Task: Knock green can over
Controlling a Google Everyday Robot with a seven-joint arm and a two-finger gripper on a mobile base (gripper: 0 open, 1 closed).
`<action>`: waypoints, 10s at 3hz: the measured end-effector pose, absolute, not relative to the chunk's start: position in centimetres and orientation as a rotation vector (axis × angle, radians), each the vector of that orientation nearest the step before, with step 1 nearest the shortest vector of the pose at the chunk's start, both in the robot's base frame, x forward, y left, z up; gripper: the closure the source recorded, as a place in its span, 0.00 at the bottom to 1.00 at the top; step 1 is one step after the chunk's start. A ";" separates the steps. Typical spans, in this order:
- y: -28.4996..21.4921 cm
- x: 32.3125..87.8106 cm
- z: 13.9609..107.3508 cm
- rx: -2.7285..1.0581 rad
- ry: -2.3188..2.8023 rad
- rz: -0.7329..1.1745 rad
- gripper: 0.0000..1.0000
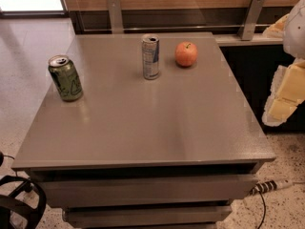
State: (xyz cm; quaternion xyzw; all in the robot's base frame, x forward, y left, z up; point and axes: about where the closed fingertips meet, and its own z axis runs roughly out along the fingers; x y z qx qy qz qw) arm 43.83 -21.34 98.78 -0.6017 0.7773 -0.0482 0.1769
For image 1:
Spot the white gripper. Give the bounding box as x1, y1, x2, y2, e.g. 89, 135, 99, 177
262, 0, 305, 127

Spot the green soda can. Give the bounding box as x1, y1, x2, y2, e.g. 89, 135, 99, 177
48, 55, 83, 101

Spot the silver blue energy drink can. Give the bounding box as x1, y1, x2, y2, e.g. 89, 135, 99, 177
141, 33, 159, 80

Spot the red apple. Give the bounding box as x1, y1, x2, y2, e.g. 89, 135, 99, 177
174, 41, 198, 67

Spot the black white striped pole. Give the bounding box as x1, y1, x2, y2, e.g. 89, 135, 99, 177
249, 179, 293, 196

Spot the grey lower drawer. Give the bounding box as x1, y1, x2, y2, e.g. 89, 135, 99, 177
63, 206, 232, 228

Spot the grey drawer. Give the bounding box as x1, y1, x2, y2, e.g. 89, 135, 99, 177
40, 175, 257, 208
63, 206, 232, 228

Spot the grey upper drawer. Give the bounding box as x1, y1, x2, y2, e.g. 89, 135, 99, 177
40, 175, 257, 208

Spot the metal wall rail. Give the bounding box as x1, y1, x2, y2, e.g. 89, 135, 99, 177
77, 24, 271, 33

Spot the right metal wall bracket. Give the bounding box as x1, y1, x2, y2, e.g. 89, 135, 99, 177
238, 0, 265, 41

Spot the metal wall bracket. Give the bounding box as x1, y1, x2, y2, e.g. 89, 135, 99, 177
107, 0, 124, 33
238, 0, 265, 41

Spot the black floor cable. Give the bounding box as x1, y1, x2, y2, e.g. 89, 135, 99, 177
255, 191, 267, 229

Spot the left metal wall bracket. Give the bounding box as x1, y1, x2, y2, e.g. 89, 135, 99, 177
107, 0, 124, 33

